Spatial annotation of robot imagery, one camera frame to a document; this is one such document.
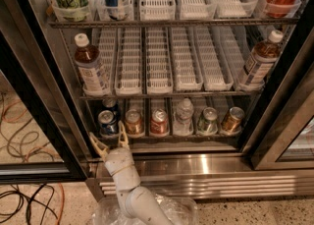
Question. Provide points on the middle wire shelf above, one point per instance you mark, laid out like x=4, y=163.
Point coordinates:
x=174, y=94

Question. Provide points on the left glass fridge door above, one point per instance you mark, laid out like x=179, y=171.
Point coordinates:
x=43, y=138

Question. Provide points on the stainless steel fridge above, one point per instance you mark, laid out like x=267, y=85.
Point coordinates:
x=182, y=59

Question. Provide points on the right tea bottle white cap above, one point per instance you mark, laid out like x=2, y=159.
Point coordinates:
x=261, y=59

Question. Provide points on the right glass fridge door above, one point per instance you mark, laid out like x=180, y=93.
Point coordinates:
x=286, y=105

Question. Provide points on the blue pepsi can front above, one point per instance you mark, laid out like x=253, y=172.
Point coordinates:
x=108, y=124

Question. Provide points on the red soda can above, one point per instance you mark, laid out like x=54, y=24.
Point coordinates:
x=159, y=123

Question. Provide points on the left tea bottle white cap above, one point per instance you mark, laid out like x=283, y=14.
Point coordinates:
x=90, y=66

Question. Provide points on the clear plastic bin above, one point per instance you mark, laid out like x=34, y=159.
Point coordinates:
x=180, y=210

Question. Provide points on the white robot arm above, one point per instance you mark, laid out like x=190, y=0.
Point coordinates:
x=135, y=201

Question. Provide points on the top wire shelf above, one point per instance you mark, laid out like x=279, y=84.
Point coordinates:
x=176, y=23

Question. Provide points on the brown gold soda can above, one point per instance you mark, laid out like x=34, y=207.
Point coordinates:
x=134, y=123

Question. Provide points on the blue pepsi can rear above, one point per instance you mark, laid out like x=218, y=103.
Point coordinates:
x=111, y=104

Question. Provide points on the clear water bottle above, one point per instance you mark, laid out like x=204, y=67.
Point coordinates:
x=183, y=118

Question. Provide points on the blue pepsi can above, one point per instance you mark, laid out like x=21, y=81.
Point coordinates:
x=111, y=104
x=108, y=124

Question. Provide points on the wire shelf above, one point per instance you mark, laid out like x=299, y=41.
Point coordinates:
x=176, y=23
x=174, y=94

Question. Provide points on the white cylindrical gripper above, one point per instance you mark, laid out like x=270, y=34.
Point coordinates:
x=119, y=160

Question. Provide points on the orange gold soda can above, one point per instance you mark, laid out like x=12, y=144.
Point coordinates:
x=231, y=123

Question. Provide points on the green soda can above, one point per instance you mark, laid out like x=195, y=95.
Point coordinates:
x=207, y=123

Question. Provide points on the tea bottle white cap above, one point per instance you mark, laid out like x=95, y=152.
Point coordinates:
x=261, y=59
x=90, y=66

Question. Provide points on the glass fridge door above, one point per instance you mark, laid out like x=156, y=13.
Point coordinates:
x=43, y=138
x=286, y=105

